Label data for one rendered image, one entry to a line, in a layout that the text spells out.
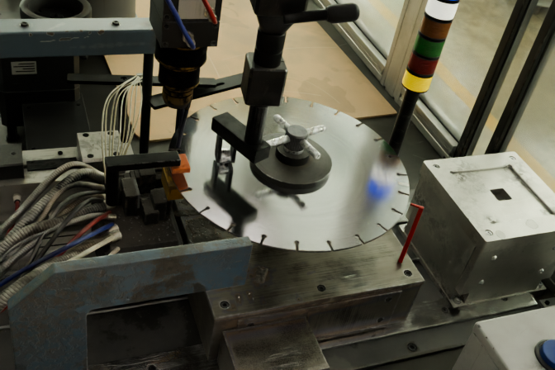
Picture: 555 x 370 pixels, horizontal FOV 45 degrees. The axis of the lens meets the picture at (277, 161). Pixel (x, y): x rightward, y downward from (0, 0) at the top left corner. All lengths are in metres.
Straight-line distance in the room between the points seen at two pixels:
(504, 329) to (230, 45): 0.96
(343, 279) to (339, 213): 0.11
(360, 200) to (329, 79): 0.67
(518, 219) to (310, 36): 0.82
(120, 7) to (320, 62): 0.46
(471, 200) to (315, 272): 0.27
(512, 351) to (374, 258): 0.22
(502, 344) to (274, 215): 0.31
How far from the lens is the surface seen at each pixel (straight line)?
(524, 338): 0.88
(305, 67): 1.54
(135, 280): 0.71
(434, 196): 1.06
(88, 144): 1.01
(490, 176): 1.11
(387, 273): 0.94
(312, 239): 0.81
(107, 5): 1.47
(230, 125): 0.85
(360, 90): 1.50
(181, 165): 0.85
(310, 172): 0.88
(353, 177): 0.91
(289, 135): 0.87
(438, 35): 1.06
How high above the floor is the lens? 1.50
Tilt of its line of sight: 37 degrees down
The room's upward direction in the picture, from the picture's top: 12 degrees clockwise
